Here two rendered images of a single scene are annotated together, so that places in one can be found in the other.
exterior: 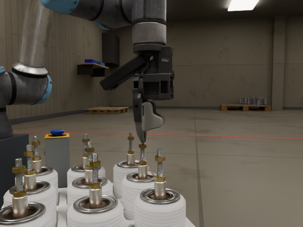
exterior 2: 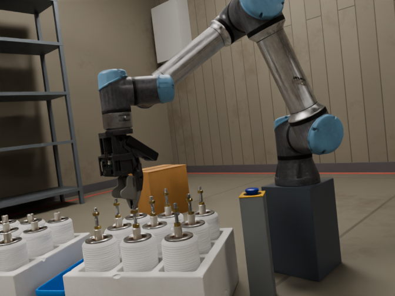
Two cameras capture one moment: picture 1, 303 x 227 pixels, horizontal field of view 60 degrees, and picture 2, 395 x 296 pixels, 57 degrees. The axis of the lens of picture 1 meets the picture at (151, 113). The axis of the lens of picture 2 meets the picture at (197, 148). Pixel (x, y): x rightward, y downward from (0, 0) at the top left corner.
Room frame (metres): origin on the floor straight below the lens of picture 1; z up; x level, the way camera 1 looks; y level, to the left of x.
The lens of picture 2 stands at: (1.30, -0.68, 0.53)
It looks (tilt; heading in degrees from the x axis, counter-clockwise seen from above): 3 degrees down; 124
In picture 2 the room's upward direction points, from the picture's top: 7 degrees counter-clockwise
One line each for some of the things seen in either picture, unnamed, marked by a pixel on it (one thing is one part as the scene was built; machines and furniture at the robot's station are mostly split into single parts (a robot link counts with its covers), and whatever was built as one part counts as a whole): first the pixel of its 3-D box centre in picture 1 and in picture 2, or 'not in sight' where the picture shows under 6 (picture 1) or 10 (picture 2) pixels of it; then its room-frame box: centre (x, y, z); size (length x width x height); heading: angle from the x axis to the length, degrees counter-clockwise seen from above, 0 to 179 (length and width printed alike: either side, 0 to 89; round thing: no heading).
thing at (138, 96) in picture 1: (139, 101); not in sight; (0.57, 0.03, 0.43); 0.05 x 0.02 x 0.09; 169
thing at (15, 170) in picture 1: (18, 169); not in sight; (0.41, 0.21, 0.32); 0.02 x 0.02 x 0.01; 71
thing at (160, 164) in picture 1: (160, 169); (96, 221); (0.48, -0.02, 0.30); 0.01 x 0.01 x 0.08
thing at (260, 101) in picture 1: (243, 103); not in sight; (7.37, -2.59, 0.18); 1.29 x 0.89 x 0.36; 81
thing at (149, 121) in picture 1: (149, 122); (121, 192); (0.57, 0.00, 0.38); 0.06 x 0.03 x 0.09; 79
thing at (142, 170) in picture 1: (142, 171); (137, 233); (0.59, 0.02, 0.26); 0.02 x 0.02 x 0.03
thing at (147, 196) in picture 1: (159, 196); (99, 239); (0.48, -0.02, 0.25); 0.08 x 0.08 x 0.01
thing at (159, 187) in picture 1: (160, 189); (98, 234); (0.48, -0.02, 0.26); 0.02 x 0.02 x 0.03
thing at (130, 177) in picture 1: (142, 177); (137, 238); (0.59, 0.02, 0.25); 0.08 x 0.08 x 0.01
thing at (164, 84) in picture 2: (111, 9); (151, 90); (0.64, 0.09, 0.64); 0.11 x 0.11 x 0.08; 50
